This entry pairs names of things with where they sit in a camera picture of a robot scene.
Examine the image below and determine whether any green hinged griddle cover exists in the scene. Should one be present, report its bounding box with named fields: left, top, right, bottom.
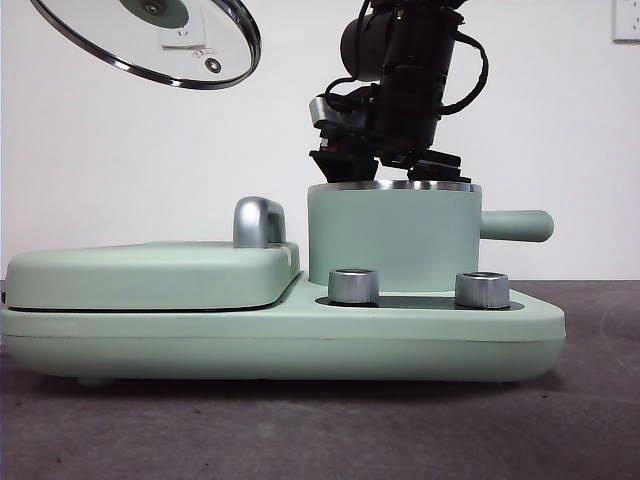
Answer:
left=5, top=239, right=302, bottom=312

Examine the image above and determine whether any white wall socket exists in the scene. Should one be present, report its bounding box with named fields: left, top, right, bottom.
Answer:
left=612, top=0, right=640, bottom=44
left=159, top=12, right=207, bottom=51

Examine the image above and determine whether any glass lid with green knob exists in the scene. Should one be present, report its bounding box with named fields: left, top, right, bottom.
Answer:
left=29, top=0, right=264, bottom=91

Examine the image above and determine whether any green small pot with handle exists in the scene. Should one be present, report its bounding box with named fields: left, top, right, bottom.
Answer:
left=305, top=179, right=555, bottom=295

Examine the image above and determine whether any green breakfast machine base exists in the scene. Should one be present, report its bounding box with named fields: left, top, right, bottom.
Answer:
left=0, top=272, right=569, bottom=389

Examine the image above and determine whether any chrome griddle cover handle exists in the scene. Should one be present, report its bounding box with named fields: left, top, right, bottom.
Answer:
left=232, top=196, right=289, bottom=250

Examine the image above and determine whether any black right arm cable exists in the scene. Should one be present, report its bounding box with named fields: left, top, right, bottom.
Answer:
left=439, top=27, right=490, bottom=117

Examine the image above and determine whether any silver control knob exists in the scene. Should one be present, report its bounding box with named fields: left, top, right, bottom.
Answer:
left=454, top=271, right=511, bottom=309
left=327, top=268, right=380, bottom=305

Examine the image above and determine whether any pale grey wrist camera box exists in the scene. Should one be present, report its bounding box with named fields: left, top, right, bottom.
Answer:
left=308, top=95, right=344, bottom=131

